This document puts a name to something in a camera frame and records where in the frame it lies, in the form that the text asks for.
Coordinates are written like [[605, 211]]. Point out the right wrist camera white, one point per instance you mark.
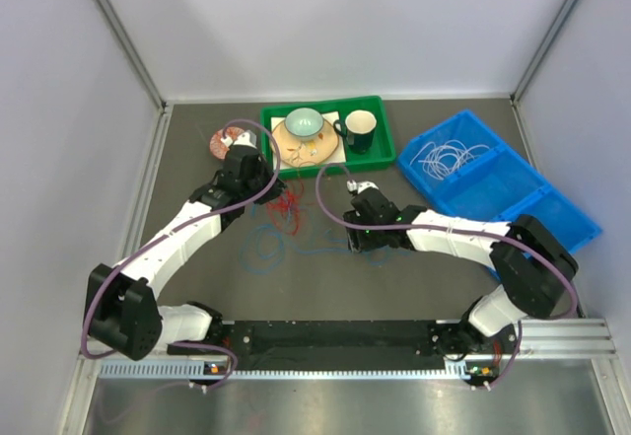
[[357, 187]]

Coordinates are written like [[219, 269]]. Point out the grey slotted cable duct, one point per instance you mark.
[[201, 370]]

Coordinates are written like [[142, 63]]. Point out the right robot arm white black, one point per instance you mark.
[[533, 267]]

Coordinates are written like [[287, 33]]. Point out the blue plastic divided bin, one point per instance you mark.
[[463, 168]]

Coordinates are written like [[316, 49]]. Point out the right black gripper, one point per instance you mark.
[[359, 243]]

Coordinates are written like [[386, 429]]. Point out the red patterned small bowl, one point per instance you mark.
[[217, 149]]

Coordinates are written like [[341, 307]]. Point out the green plastic tray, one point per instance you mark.
[[380, 156]]

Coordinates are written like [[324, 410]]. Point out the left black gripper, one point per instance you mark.
[[274, 191]]

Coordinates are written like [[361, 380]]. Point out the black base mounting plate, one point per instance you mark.
[[354, 345]]

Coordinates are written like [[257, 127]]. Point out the peach ceramic plate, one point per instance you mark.
[[296, 152]]

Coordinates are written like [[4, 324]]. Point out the dark green mug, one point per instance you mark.
[[357, 129]]

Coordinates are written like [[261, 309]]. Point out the light blue ceramic bowl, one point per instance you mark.
[[304, 123]]

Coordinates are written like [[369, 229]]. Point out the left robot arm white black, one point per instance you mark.
[[121, 309]]

